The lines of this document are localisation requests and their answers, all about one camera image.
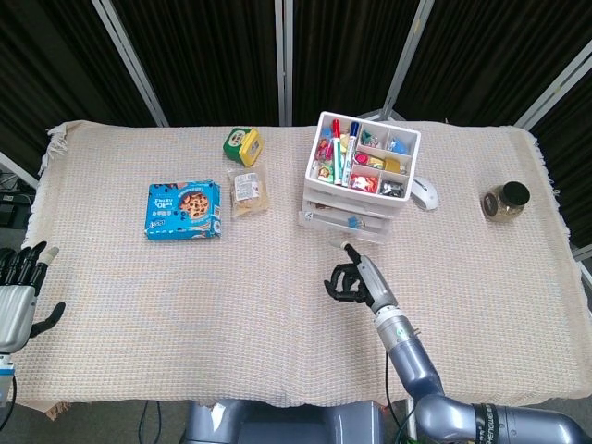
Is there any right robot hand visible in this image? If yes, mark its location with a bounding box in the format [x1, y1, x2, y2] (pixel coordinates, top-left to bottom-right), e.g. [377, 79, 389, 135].
[323, 240, 399, 314]

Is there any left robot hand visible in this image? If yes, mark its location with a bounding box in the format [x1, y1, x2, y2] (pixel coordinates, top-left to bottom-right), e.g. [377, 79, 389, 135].
[0, 240, 67, 353]

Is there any white desktop drawer organizer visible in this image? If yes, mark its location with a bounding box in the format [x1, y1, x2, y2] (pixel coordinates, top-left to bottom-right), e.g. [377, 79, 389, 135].
[301, 110, 422, 235]

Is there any white computer mouse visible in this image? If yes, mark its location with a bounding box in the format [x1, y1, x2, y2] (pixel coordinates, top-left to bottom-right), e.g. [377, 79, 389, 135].
[411, 176, 439, 212]

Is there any brass padlock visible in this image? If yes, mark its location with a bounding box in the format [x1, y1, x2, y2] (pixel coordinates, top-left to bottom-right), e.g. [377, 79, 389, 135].
[383, 156, 412, 175]

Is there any green marker pen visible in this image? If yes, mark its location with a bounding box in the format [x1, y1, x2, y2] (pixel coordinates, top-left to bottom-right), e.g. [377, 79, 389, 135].
[333, 137, 349, 186]

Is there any blue marker pen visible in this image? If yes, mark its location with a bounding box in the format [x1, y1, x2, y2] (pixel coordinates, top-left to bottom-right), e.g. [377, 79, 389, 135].
[344, 121, 361, 188]

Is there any beige woven tablecloth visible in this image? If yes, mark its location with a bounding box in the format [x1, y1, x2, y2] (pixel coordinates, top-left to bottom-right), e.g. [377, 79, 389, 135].
[22, 119, 592, 415]

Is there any glass jar black lid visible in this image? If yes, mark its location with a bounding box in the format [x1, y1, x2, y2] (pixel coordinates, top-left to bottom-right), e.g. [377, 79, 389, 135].
[483, 181, 531, 223]

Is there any clear snack packet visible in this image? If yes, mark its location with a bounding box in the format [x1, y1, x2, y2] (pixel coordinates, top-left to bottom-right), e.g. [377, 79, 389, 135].
[227, 167, 269, 218]

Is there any red marker pen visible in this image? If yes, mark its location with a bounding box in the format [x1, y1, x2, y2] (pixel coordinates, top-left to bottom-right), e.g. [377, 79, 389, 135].
[323, 118, 342, 161]

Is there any grey robot torso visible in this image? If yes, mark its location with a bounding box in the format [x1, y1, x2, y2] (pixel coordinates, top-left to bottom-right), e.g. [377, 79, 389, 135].
[184, 400, 385, 444]

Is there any blue cookie box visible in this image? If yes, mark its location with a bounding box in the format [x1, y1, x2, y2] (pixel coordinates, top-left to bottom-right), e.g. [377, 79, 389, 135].
[146, 180, 222, 241]

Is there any green and yellow tin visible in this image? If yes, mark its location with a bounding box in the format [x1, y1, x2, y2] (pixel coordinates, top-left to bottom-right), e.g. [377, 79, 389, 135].
[222, 127, 264, 168]

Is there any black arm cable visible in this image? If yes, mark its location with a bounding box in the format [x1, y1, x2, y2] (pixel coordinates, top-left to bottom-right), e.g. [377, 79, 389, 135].
[383, 349, 403, 444]

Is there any grey metal screen post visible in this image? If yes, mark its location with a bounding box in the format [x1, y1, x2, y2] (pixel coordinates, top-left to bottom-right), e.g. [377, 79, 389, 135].
[91, 0, 169, 127]
[383, 0, 436, 119]
[274, 0, 294, 126]
[515, 39, 592, 130]

